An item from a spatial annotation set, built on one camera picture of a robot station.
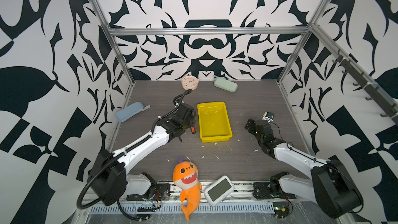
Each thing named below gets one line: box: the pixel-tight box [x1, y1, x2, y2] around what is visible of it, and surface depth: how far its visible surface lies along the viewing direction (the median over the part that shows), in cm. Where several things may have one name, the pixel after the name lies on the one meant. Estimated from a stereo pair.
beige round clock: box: [181, 75, 199, 91], surface depth 118 cm
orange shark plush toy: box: [172, 157, 203, 221], surface depth 72 cm
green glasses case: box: [213, 76, 239, 93], surface depth 118 cm
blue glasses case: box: [115, 101, 151, 123], surface depth 102 cm
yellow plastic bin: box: [197, 101, 233, 143], surface depth 96 cm
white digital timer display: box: [203, 175, 235, 206], surface depth 73 cm
